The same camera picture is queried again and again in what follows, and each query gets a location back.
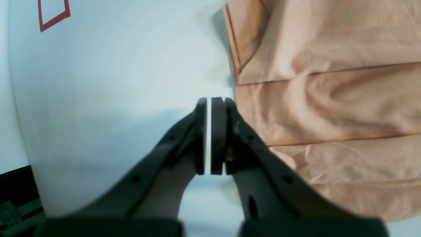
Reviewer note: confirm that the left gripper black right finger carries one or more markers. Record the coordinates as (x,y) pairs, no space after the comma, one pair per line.
(275,201)

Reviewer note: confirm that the peach T-shirt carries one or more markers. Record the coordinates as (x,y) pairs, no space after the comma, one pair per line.
(333,89)

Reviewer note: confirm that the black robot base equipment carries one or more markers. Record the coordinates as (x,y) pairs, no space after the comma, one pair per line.
(21,210)

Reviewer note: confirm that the red tape marking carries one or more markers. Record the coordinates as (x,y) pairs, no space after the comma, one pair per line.
(51,12)

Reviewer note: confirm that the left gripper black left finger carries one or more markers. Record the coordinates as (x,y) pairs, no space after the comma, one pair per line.
(146,202)

